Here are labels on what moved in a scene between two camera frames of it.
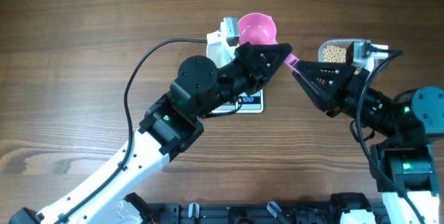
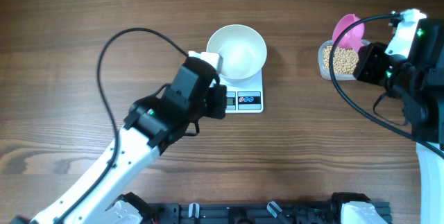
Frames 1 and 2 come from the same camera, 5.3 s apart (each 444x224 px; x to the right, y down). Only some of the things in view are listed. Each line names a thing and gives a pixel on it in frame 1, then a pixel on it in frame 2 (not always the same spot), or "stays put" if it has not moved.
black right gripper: (341, 88) to (369, 55)
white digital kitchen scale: (252, 102) stays put
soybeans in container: (334, 54) stays put
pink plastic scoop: (257, 28) to (353, 38)
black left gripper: (259, 74) to (220, 100)
